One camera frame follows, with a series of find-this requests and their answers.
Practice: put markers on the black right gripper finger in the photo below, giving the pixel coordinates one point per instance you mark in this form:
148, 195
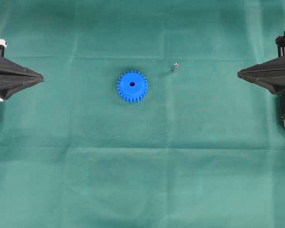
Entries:
273, 88
275, 67

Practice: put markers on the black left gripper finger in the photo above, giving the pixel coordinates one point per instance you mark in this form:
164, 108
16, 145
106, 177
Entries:
9, 88
8, 67

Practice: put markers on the small metal shaft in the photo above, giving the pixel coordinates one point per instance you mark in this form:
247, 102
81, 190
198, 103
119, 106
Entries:
175, 66

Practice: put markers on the blue plastic gear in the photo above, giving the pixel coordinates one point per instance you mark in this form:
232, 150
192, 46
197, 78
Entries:
132, 86

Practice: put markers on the green cloth mat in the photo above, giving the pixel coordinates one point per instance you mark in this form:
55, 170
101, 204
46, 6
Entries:
203, 149

